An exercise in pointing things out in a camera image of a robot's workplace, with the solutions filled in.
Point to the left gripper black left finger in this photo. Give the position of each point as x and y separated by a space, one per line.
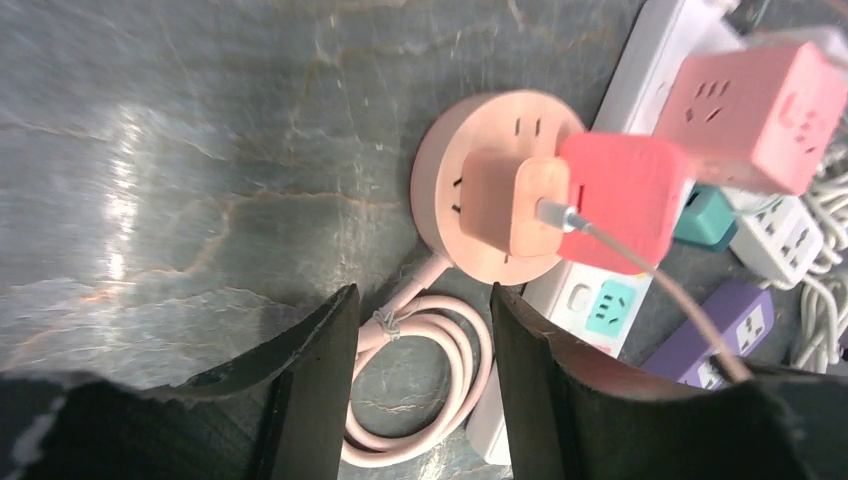
276 411

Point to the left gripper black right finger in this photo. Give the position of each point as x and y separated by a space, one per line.
573 412

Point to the white multicolour power strip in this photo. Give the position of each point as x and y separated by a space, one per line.
599 301

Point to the salmon usb charger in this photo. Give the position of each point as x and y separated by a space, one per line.
499 194

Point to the coral plug adapter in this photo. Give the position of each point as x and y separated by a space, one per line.
628 186

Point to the round pink socket hub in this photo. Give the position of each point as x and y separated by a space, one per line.
514 122

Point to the pink cube socket adapter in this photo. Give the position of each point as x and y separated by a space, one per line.
757 119

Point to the purple power strip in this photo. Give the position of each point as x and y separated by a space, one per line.
743 313

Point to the teal usb charger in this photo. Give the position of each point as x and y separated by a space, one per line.
706 221

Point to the white usb power strip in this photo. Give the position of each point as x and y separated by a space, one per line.
777 238

